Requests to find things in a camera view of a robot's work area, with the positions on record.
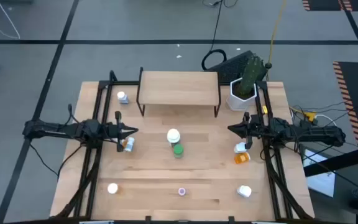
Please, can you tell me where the black floor cable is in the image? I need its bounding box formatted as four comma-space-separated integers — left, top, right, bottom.
29, 143, 85, 180

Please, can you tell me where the green medicine bottle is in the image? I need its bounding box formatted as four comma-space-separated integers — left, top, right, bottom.
173, 144, 185, 159

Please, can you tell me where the small white medicine bottle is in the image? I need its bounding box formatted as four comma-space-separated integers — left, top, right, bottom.
116, 90, 129, 105

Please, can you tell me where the slim white medicine bottle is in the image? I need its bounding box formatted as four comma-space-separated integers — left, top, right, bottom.
124, 136, 135, 152

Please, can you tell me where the green cactus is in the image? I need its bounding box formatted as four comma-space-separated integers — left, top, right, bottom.
239, 54, 269, 97

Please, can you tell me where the black keyboard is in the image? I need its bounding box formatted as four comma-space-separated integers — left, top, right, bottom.
208, 49, 269, 85

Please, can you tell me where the white floor cable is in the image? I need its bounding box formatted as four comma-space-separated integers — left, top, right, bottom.
0, 0, 21, 40

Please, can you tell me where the white hexagonal plant pot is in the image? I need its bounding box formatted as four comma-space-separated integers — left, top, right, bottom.
226, 77, 258, 112

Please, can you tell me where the black looped cable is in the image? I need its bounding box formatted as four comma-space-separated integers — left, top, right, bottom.
201, 0, 228, 71

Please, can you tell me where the monitor with white screen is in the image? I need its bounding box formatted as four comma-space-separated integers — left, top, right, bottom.
303, 148, 337, 198

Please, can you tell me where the black beam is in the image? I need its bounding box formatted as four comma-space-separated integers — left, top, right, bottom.
303, 142, 358, 177

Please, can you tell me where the large white medicine bottle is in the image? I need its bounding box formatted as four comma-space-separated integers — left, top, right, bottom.
166, 128, 181, 147

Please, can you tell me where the wooden shelf with black legs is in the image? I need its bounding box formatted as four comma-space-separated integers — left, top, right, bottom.
135, 67, 223, 118

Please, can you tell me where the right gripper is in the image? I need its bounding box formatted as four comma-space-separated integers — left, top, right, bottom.
227, 111, 270, 149

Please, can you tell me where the white cap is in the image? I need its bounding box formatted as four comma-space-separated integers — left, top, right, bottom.
107, 182, 120, 195

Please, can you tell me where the yellow cable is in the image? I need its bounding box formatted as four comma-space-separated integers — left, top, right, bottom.
268, 0, 288, 65

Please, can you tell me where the white bottle with blue label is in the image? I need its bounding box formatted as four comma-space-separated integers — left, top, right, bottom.
236, 185, 253, 198
233, 141, 247, 154

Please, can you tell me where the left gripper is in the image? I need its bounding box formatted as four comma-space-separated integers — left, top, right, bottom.
104, 111, 139, 152

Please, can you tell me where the yellow power strip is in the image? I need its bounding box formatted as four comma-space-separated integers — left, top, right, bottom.
303, 111, 318, 123

